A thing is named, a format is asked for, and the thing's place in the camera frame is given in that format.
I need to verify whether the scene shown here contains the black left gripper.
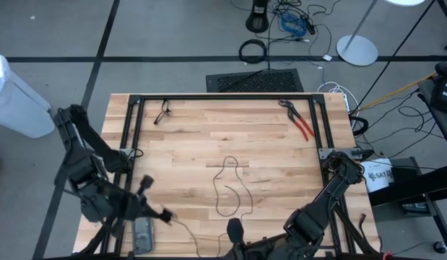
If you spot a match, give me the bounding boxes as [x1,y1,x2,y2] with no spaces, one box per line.
[112,175,166,239]

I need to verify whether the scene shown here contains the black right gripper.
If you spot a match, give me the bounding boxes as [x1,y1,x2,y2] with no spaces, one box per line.
[222,217,285,260]

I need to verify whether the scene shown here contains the thin black cord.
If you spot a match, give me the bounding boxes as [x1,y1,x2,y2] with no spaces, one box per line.
[170,155,255,258]

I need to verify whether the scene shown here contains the black floor mat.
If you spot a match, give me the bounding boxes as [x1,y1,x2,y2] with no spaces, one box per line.
[205,68,305,93]

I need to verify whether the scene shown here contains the black side table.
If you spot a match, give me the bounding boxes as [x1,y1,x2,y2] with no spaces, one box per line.
[367,157,447,250]

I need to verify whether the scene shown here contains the white trash bin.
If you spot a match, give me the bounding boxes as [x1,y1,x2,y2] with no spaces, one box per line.
[0,50,56,139]

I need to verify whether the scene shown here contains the white floor lamp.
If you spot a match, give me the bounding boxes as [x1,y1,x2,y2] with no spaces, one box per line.
[336,0,426,67]

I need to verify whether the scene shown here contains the black computer desk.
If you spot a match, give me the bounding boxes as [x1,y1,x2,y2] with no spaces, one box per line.
[417,61,447,152]

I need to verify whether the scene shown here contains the black power strip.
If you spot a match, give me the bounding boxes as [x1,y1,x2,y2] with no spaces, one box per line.
[302,16,316,35]

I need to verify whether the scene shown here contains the thin black slanted pole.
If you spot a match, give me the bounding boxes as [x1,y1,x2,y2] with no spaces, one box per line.
[349,0,439,113]

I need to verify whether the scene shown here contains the red-handled pliers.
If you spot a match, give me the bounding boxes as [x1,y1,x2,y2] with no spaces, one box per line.
[277,98,316,142]

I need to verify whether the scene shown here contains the black aluminium table frame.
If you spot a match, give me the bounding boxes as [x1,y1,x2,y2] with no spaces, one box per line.
[73,93,383,260]

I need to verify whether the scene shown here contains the coiled black cable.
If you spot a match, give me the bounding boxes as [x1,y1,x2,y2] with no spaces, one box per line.
[238,38,268,65]

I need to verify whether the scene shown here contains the white power cable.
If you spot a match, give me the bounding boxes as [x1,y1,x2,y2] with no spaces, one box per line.
[316,82,360,127]

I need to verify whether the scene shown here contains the black hanging cable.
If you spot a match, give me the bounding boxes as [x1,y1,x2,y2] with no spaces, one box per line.
[266,0,273,72]

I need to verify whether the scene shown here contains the yellow floor cable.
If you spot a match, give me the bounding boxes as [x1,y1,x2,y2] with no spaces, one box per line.
[356,63,447,113]

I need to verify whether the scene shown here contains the blue cable coil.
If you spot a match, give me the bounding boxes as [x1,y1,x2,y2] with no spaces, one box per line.
[280,13,308,37]

